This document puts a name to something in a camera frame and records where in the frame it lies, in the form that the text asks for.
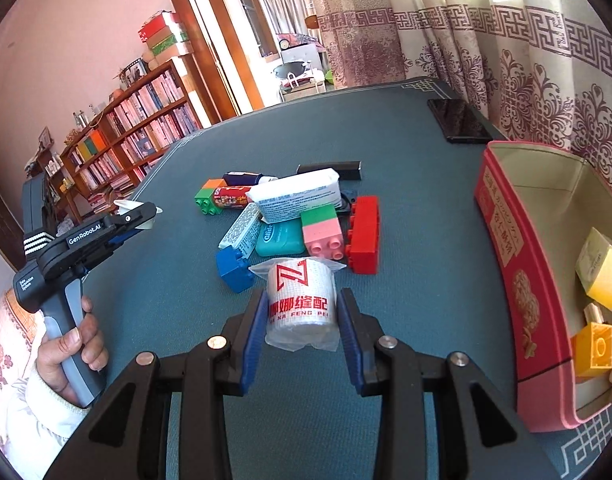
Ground white tissue pack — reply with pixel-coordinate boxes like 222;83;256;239
248;169;342;224

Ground patterned white blue box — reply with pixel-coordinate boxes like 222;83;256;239
218;203;262;258

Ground red cylindrical candy tube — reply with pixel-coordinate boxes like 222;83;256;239
213;186;251;209

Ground red biscuit tin box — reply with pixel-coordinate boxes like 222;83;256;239
474;141;612;432

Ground white bandage roll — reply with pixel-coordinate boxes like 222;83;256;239
251;257;346;352

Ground patterned white purple curtain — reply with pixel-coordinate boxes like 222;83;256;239
312;0;612;190

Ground cluttered far side table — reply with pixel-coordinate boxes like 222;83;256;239
272;34;327;102

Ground person's left hand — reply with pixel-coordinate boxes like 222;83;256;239
36;296;108;408

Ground stacked gift boxes on shelf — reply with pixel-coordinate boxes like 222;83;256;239
138;10;193;70

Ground orange green toy block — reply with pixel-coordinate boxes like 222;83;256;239
194;179;226;216

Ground green pink toy block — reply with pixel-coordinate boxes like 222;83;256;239
300;205;345;260

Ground white green medicine box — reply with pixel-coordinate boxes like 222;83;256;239
575;228;612;311

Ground black smartphone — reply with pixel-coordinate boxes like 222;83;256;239
428;99;492;144

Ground red long toy block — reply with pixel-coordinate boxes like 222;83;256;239
345;195;380;275

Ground blue toy block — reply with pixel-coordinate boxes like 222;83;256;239
216;246;255;294

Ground black folding comb brush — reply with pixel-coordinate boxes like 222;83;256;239
336;188;358;216

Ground black rectangular lipstick case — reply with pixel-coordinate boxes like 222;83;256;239
296;160;362;181

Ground wooden bookshelf with books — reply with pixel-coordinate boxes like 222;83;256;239
26;56;204;223

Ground navy blue white tube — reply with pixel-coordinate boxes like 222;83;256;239
222;171;277;186

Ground floral white sleeve forearm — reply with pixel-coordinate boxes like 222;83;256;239
0;290;89;479

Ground teal Glide floss case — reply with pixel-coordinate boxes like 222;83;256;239
255;219;306;257

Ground orange yellow toy block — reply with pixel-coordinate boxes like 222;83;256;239
571;302;612;379

